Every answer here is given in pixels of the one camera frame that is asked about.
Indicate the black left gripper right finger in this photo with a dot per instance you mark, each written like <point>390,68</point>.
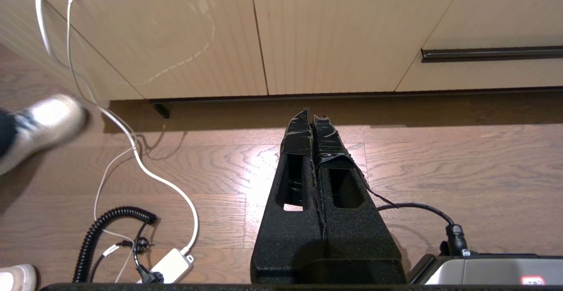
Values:
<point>360,247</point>

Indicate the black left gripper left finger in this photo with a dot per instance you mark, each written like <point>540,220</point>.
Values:
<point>290,238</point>

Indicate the white cabinet drawer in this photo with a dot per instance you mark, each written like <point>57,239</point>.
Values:
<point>506,18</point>

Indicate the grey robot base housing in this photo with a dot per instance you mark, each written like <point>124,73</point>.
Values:
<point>484,271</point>

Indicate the cream ribbed sideboard cabinet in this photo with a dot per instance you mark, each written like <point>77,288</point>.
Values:
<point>198,40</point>

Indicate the white power adapter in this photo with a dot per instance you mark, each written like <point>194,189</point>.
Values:
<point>169,264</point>

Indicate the white sneaker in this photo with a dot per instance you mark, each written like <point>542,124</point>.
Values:
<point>48,124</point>

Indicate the white round object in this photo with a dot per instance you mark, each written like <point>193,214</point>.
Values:
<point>15,278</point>

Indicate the dark trouser leg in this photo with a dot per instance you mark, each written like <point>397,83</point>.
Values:
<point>5,132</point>

